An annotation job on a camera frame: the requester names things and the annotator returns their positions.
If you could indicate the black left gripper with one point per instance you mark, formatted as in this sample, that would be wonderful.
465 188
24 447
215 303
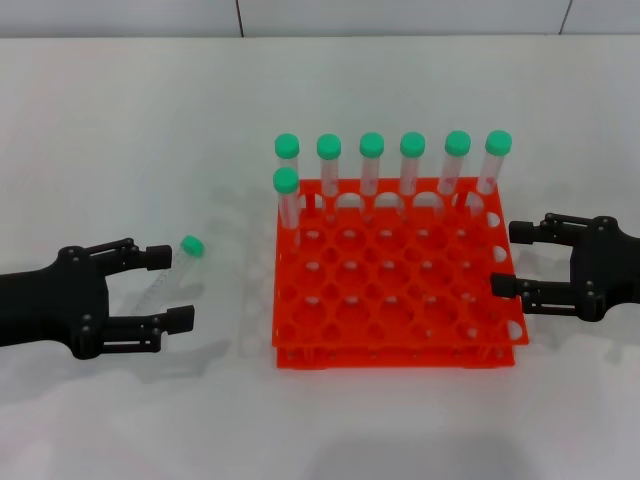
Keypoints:
50 305

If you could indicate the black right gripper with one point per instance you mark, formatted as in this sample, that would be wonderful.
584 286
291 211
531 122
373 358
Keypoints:
610 270

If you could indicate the clear test tube green cap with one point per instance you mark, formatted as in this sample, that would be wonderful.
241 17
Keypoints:
286 180
192 245
499 142
458 142
412 144
286 145
372 144
329 145

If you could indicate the orange test tube rack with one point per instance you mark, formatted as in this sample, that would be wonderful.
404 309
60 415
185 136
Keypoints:
400 361

